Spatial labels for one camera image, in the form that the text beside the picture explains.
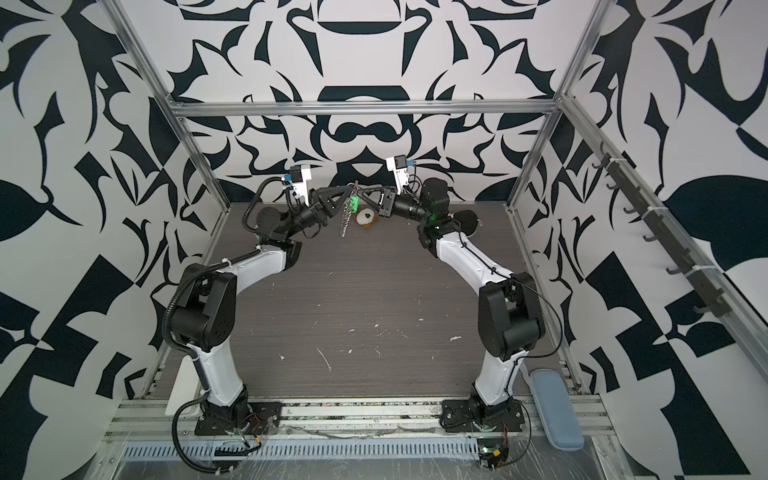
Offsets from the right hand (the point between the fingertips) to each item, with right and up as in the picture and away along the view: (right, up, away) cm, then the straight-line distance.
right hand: (358, 195), depth 72 cm
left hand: (-1, +3, -2) cm, 3 cm away
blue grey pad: (+47, -52, +1) cm, 70 cm away
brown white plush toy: (-1, -3, +38) cm, 38 cm away
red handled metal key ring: (-3, -3, +1) cm, 4 cm away
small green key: (-1, -2, +2) cm, 3 cm away
